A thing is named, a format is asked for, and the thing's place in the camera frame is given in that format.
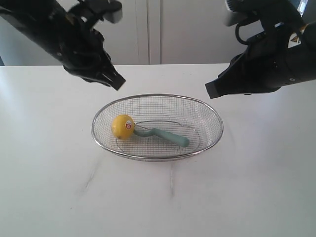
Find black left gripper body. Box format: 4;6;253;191
53;22;111;85

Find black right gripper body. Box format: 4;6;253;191
228;14;300;94

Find yellow lemon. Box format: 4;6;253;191
111;115;135;140

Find teal handled vegetable peeler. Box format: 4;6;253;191
134;124;190;148

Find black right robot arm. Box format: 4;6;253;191
205;14;316;98

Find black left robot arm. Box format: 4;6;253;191
0;0;125;90

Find white cabinet doors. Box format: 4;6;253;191
0;0;246;66

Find black right camera cable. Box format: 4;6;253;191
235;21;265;45

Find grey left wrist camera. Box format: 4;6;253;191
68;0;123;26

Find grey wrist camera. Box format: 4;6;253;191
68;0;123;26
223;0;249;27

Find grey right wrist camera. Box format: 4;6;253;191
223;0;249;27

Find oval wire mesh basket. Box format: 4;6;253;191
91;94;224;161

